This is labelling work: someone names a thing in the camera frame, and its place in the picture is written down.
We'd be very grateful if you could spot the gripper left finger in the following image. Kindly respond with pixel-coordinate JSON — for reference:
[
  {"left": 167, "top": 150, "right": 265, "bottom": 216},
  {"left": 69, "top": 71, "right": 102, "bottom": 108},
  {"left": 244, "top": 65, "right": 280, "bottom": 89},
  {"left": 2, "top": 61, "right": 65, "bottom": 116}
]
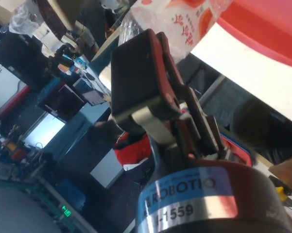
[{"left": 110, "top": 28, "right": 224, "bottom": 159}]

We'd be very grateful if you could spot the clear plastic bottle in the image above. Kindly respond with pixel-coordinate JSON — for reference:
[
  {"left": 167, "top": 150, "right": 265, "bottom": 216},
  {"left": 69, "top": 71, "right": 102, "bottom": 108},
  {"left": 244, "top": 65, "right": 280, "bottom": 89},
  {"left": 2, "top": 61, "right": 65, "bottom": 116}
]
[{"left": 117, "top": 0, "right": 234, "bottom": 64}]

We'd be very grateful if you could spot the red tray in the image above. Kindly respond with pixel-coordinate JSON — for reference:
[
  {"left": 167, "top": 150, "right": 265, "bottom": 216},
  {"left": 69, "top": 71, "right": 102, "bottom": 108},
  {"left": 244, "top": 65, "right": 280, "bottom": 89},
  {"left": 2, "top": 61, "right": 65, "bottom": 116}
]
[{"left": 215, "top": 0, "right": 292, "bottom": 70}]

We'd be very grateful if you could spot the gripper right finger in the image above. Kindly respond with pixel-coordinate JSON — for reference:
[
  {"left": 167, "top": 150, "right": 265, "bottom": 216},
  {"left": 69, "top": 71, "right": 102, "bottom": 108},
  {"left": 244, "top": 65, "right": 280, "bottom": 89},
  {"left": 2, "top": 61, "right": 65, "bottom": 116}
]
[{"left": 229, "top": 99, "right": 292, "bottom": 168}]

